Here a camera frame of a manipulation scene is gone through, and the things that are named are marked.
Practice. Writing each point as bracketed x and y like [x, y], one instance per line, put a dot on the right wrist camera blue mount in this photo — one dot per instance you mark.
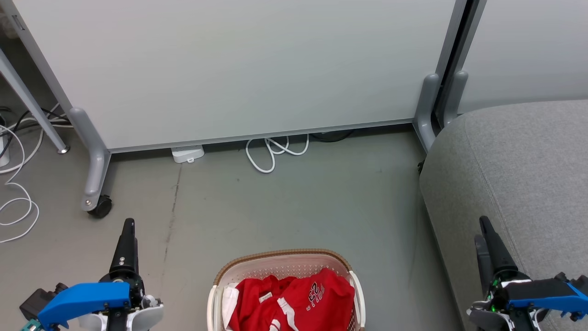
[546, 294]

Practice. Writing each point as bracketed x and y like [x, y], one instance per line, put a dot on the wrist camera blue mount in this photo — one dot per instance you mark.
[546, 294]
[78, 299]

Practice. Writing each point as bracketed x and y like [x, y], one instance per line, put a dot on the large white partition panel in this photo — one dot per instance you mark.
[229, 69]

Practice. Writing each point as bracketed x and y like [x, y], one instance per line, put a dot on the red and white shirt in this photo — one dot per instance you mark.
[303, 299]

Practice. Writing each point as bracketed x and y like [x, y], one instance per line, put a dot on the grey partition leg with caster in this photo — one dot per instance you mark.
[95, 156]

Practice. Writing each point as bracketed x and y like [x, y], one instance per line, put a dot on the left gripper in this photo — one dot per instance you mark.
[147, 315]

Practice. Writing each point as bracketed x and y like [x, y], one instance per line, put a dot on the black caster wheel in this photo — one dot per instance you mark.
[102, 207]

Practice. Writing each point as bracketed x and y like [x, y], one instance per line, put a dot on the white laundry basket brown rim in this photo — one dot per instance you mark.
[275, 264]

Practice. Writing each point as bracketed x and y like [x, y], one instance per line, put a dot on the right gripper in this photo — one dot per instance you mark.
[494, 317]

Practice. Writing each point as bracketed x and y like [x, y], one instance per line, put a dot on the grey slanted table leg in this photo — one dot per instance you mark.
[27, 94]

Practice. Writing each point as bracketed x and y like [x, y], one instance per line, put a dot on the left wrist camera blue mount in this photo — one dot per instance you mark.
[78, 299]

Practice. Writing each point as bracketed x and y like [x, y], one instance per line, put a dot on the grey fabric sofa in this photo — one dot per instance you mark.
[519, 184]

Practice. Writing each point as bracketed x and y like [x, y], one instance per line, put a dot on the white power adapter box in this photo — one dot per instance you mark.
[187, 153]

